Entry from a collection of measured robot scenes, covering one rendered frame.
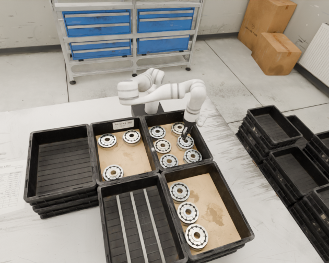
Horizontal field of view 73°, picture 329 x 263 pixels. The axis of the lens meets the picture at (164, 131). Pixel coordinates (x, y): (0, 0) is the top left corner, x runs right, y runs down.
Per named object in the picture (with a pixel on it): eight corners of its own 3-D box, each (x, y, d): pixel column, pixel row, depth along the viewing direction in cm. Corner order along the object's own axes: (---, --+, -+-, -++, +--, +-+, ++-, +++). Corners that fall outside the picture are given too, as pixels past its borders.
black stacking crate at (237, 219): (159, 183, 117) (160, 172, 109) (209, 171, 125) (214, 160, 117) (185, 266, 93) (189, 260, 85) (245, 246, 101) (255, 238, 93)
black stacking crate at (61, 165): (37, 145, 126) (30, 132, 118) (91, 136, 134) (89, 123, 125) (33, 212, 102) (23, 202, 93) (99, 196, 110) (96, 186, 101)
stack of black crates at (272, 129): (230, 141, 232) (246, 109, 198) (254, 135, 240) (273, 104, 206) (252, 173, 207) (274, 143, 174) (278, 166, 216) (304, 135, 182)
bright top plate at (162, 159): (157, 156, 124) (157, 155, 123) (174, 153, 126) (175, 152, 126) (163, 171, 117) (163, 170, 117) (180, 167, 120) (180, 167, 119)
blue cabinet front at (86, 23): (72, 59, 272) (61, 10, 230) (131, 54, 292) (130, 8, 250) (73, 60, 270) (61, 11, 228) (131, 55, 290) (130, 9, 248)
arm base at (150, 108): (143, 105, 161) (145, 86, 148) (155, 105, 163) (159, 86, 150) (145, 115, 155) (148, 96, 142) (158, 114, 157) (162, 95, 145)
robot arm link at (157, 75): (167, 69, 137) (162, 91, 150) (152, 64, 138) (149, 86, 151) (162, 77, 131) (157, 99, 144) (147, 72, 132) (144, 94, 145)
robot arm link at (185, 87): (204, 75, 101) (174, 78, 101) (207, 88, 95) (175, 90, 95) (203, 88, 106) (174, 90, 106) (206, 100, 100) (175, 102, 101)
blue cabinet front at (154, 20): (137, 54, 294) (137, 8, 252) (187, 49, 314) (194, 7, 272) (137, 55, 292) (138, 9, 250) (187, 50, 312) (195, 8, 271)
